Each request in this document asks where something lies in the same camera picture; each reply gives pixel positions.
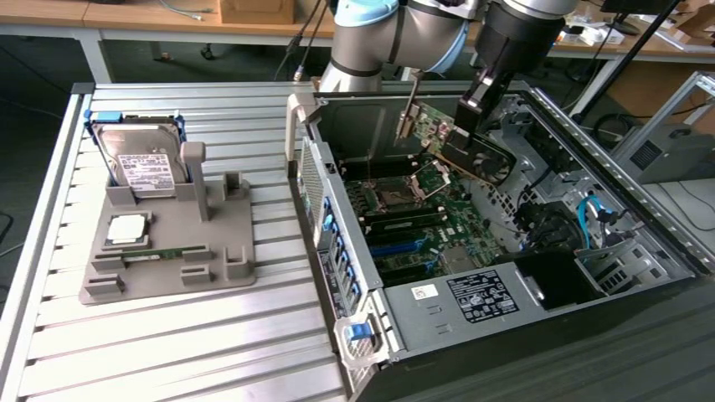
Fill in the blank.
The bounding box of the grey power supply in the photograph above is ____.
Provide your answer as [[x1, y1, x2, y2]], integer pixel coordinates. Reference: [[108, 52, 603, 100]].
[[382, 261, 547, 353]]

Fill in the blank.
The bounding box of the grey parts rack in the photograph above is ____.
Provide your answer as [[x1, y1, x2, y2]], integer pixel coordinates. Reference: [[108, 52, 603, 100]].
[[77, 140, 258, 307]]

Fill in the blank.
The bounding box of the coiled black cable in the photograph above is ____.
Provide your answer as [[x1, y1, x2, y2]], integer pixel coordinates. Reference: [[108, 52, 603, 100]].
[[591, 112, 638, 146]]

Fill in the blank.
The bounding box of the green RAM stick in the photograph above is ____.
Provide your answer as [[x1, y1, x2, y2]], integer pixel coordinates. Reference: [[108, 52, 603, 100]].
[[120, 247, 185, 263]]

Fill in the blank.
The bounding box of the aluminium profile frame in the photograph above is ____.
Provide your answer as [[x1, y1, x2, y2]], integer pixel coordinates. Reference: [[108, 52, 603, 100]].
[[614, 70, 715, 156]]

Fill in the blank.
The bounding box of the black wire bundle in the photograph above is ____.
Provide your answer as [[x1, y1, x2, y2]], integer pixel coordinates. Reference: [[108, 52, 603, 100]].
[[511, 200, 576, 252]]

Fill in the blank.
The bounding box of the blue wire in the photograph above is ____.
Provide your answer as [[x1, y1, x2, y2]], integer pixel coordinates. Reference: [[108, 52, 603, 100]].
[[592, 193, 620, 225], [576, 194, 602, 252]]

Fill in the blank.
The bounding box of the wooden desk with white frame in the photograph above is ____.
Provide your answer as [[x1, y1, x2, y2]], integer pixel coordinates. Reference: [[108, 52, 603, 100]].
[[0, 0, 340, 85], [460, 0, 715, 122]]

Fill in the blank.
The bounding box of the open black PC case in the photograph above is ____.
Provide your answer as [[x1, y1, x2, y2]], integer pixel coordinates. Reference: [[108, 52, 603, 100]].
[[284, 81, 715, 402]]

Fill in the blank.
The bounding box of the green motherboard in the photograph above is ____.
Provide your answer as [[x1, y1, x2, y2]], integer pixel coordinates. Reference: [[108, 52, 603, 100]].
[[339, 157, 507, 286]]

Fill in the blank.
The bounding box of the silver chipset heatsink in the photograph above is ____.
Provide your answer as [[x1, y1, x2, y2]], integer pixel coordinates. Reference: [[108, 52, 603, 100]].
[[443, 246, 483, 272]]

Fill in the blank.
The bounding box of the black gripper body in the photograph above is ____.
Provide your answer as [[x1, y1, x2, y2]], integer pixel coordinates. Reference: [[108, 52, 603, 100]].
[[472, 4, 567, 87]]

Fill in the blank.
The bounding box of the brown cardboard piece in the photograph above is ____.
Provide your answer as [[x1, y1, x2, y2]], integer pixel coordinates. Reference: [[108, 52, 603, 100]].
[[672, 3, 715, 47]]

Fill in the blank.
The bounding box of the black hanging cable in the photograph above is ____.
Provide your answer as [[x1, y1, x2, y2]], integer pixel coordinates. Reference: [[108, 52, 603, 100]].
[[278, 0, 332, 81]]

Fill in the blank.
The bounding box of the silver CPU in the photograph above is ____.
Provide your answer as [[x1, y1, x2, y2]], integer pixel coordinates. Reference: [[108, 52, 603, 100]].
[[103, 214, 152, 246]]

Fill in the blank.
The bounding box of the green graphics card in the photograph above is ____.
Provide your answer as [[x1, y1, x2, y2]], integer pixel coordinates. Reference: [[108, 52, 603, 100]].
[[392, 69, 519, 188]]

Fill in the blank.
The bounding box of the black monitor stand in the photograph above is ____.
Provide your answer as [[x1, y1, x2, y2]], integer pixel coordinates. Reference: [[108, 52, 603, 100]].
[[600, 0, 643, 35]]

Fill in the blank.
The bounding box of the light grey cable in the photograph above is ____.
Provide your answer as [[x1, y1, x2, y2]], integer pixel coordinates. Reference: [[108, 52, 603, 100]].
[[159, 0, 216, 22]]

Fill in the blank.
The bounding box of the silver metal disk bay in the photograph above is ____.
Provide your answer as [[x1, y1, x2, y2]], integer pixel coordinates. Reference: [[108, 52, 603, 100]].
[[574, 238, 671, 296], [471, 125, 594, 210]]

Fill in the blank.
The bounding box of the blue plastic case latch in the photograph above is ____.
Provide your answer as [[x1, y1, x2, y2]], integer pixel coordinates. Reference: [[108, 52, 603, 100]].
[[343, 322, 374, 343]]

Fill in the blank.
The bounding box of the black pole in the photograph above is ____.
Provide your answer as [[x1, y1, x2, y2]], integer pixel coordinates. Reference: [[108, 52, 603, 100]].
[[568, 0, 683, 125]]

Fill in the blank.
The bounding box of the silver socket cover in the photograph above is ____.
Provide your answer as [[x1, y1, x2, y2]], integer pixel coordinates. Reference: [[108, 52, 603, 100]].
[[407, 161, 454, 198]]

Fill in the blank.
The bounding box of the blue expansion slot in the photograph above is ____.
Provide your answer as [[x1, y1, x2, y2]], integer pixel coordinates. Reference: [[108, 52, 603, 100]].
[[368, 238, 430, 257]]

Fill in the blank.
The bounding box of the grey cabinet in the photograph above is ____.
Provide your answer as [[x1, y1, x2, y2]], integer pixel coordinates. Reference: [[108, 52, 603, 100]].
[[611, 123, 715, 185]]

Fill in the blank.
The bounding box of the hard disk in blue carrier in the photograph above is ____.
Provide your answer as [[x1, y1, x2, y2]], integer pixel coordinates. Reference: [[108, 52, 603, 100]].
[[81, 109, 189, 200]]

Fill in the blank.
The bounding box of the brown cardboard box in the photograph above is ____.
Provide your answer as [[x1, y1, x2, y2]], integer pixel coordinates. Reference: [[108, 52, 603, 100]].
[[220, 0, 296, 25]]

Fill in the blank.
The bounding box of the CPU socket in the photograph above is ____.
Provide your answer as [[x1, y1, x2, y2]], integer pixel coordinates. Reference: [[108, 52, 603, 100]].
[[371, 178, 426, 210]]

